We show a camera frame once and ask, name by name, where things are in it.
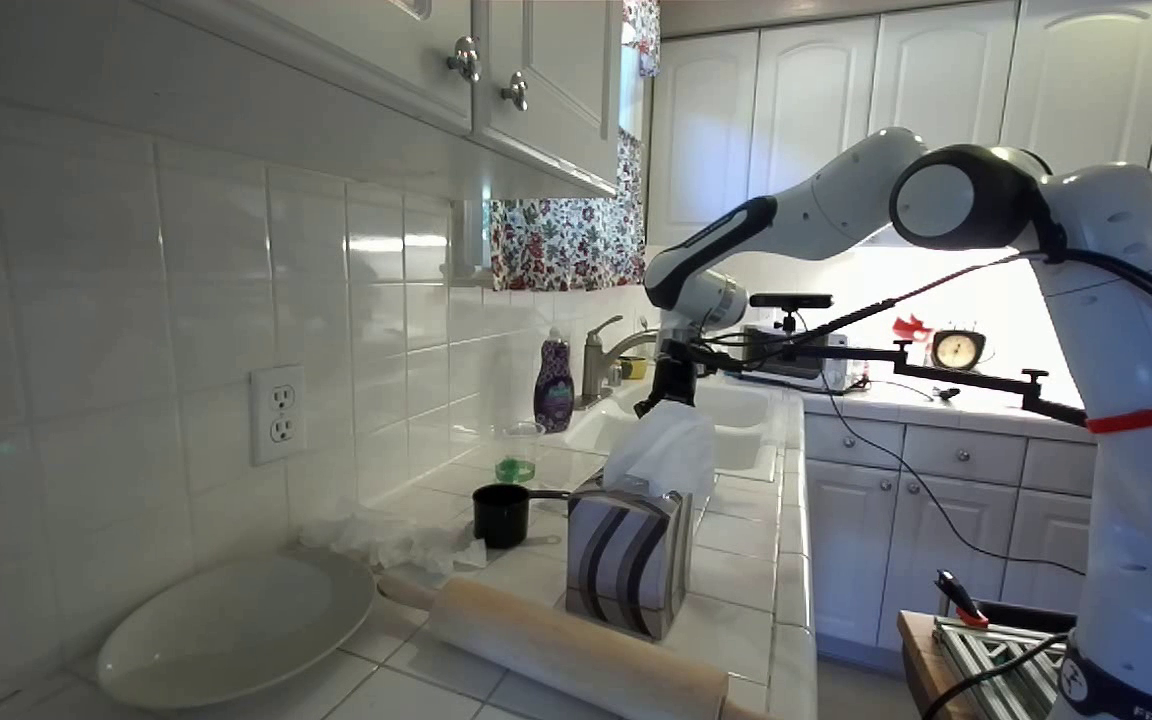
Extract white sink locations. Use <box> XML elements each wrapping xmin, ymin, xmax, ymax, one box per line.
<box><xmin>558</xmin><ymin>378</ymin><xmax>785</xmax><ymax>483</ymax></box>

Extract silver tap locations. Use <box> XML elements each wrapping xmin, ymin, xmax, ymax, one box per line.
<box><xmin>576</xmin><ymin>315</ymin><xmax>660</xmax><ymax>410</ymax></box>

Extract purple dish soap bottle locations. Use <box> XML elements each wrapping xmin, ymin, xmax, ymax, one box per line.
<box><xmin>533</xmin><ymin>328</ymin><xmax>576</xmax><ymax>434</ymax></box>

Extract silver toaster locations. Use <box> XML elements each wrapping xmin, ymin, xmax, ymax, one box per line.
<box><xmin>739</xmin><ymin>324</ymin><xmax>851</xmax><ymax>393</ymax></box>

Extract striped tissue box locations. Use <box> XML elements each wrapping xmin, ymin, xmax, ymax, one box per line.
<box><xmin>564</xmin><ymin>401</ymin><xmax>717</xmax><ymax>642</ymax></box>

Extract floral curtain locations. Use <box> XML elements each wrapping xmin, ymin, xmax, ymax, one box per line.
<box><xmin>490</xmin><ymin>128</ymin><xmax>648</xmax><ymax>293</ymax></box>

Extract clear cup with green liquid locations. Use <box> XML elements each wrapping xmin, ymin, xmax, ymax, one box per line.
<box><xmin>494</xmin><ymin>421</ymin><xmax>545</xmax><ymax>486</ymax></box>

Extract black measuring cup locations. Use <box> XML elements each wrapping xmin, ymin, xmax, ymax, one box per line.
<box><xmin>472</xmin><ymin>484</ymin><xmax>573</xmax><ymax>550</ymax></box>

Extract wooden rolling pin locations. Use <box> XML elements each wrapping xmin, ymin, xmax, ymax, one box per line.
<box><xmin>376</xmin><ymin>572</ymin><xmax>772</xmax><ymax>720</ymax></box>

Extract round table clock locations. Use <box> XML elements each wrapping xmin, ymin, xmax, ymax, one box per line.
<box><xmin>930</xmin><ymin>328</ymin><xmax>988</xmax><ymax>372</ymax></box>

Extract white base cabinets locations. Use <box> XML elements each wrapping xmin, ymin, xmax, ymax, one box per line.
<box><xmin>802</xmin><ymin>408</ymin><xmax>1099</xmax><ymax>653</ymax></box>

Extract white cabinet door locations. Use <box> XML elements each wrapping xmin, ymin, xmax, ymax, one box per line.
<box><xmin>236</xmin><ymin>0</ymin><xmax>478</xmax><ymax>136</ymax></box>
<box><xmin>474</xmin><ymin>0</ymin><xmax>626</xmax><ymax>188</ymax></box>

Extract crumpled clear plastic wrap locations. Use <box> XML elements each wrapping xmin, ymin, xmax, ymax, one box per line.
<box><xmin>298</xmin><ymin>500</ymin><xmax>489</xmax><ymax>576</ymax></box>

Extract floral curtain valance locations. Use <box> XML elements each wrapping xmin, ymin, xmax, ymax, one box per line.
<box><xmin>621</xmin><ymin>0</ymin><xmax>662</xmax><ymax>79</ymax></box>

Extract row of white upper cabinets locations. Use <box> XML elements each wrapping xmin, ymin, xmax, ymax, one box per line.
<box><xmin>647</xmin><ymin>0</ymin><xmax>1152</xmax><ymax>253</ymax></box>

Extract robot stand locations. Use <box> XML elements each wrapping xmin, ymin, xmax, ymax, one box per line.
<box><xmin>896</xmin><ymin>600</ymin><xmax>1079</xmax><ymax>720</ymax></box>

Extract white oval plate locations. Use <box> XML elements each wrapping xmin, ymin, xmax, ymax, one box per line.
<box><xmin>96</xmin><ymin>548</ymin><xmax>378</xmax><ymax>711</ymax></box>

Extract camera on mount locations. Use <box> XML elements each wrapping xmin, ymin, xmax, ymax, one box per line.
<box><xmin>671</xmin><ymin>292</ymin><xmax>1089</xmax><ymax>428</ymax></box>

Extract black cable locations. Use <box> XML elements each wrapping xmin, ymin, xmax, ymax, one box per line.
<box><xmin>821</xmin><ymin>392</ymin><xmax>1089</xmax><ymax>579</ymax></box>

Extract clamp with red handle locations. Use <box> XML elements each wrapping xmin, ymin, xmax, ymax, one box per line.
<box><xmin>934</xmin><ymin>569</ymin><xmax>991</xmax><ymax>630</ymax></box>

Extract white wall socket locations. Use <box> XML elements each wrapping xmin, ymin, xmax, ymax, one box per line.
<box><xmin>250</xmin><ymin>365</ymin><xmax>308</xmax><ymax>467</ymax></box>

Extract white wall cabinet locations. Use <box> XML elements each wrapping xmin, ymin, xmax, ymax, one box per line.
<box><xmin>131</xmin><ymin>0</ymin><xmax>627</xmax><ymax>199</ymax></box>

